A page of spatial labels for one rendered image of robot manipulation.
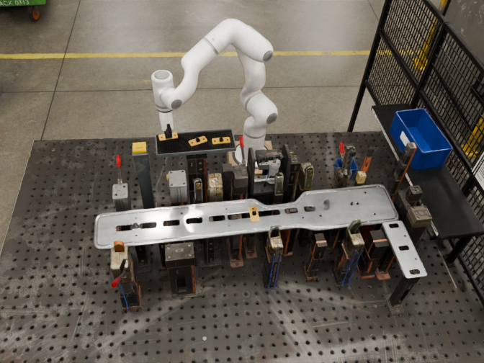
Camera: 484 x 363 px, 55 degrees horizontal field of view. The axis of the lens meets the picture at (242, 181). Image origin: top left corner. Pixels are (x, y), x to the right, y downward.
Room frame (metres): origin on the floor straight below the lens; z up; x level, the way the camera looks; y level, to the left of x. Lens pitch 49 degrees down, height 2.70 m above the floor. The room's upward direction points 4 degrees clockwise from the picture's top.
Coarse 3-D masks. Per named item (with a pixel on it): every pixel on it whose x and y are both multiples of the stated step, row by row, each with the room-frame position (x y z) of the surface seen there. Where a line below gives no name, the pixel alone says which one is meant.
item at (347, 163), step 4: (348, 148) 1.53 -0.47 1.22; (352, 148) 1.54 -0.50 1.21; (348, 152) 1.53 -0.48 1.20; (352, 152) 1.51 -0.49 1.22; (344, 156) 1.54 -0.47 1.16; (348, 156) 1.53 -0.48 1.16; (352, 156) 1.50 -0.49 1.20; (344, 160) 1.53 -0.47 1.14; (348, 160) 1.53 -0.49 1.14; (352, 160) 1.53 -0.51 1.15; (344, 164) 1.52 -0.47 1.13; (348, 164) 1.53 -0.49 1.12; (344, 168) 1.51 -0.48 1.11; (348, 168) 1.52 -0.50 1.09; (348, 172) 1.52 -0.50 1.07; (348, 176) 1.51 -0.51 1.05
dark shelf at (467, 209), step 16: (384, 112) 2.03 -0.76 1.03; (384, 128) 1.90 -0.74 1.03; (416, 176) 1.56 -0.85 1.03; (432, 176) 1.56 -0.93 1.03; (448, 176) 1.57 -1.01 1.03; (432, 192) 1.46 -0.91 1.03; (448, 192) 1.47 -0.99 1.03; (432, 208) 1.36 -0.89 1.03; (448, 208) 1.37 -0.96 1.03; (464, 208) 1.38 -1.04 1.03; (432, 224) 1.28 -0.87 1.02; (448, 224) 1.28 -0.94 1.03; (464, 224) 1.28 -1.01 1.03; (480, 224) 1.29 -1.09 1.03
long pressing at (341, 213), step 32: (320, 192) 1.44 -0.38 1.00; (352, 192) 1.45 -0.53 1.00; (384, 192) 1.47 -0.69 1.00; (96, 224) 1.17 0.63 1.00; (128, 224) 1.18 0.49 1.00; (160, 224) 1.19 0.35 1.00; (192, 224) 1.21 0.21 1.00; (224, 224) 1.22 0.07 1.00; (256, 224) 1.23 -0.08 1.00; (288, 224) 1.24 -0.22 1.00; (320, 224) 1.25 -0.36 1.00
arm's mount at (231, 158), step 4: (236, 144) 1.92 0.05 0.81; (264, 144) 1.94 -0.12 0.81; (268, 144) 1.95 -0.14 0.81; (268, 148) 1.91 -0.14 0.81; (228, 152) 1.85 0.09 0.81; (232, 152) 1.86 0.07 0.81; (228, 156) 1.82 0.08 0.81; (232, 156) 1.82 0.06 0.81; (228, 160) 1.83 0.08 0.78; (232, 160) 1.79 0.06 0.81; (236, 160) 1.79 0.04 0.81; (232, 164) 1.76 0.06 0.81; (236, 164) 1.76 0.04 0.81; (240, 164) 1.76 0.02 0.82; (256, 168) 1.75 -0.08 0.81; (256, 172) 1.72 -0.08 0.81; (260, 172) 1.72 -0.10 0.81
